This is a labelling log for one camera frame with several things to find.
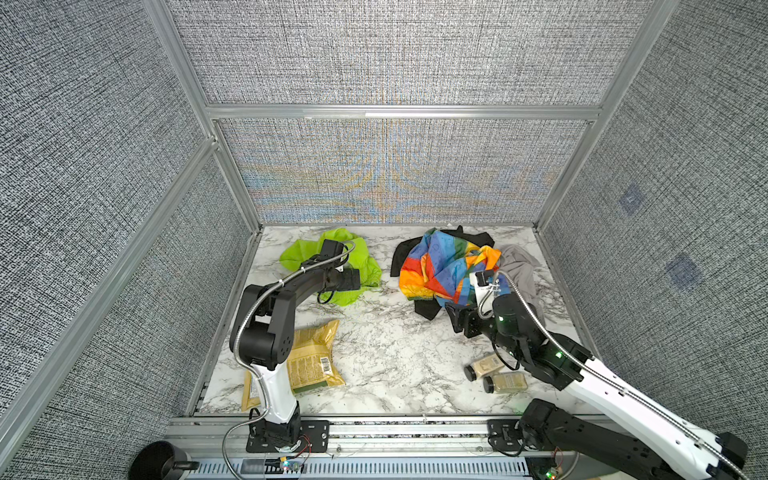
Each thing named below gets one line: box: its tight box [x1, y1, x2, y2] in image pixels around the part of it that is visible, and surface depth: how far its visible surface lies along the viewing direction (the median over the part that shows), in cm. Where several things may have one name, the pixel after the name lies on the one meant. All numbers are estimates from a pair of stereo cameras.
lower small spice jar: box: [483, 372, 528, 394], surface depth 80 cm
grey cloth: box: [499, 244, 546, 328], surface depth 105 cm
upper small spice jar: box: [464, 353, 504, 382], surface depth 82 cm
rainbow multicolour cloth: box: [400, 228, 502, 307], surface depth 99 cm
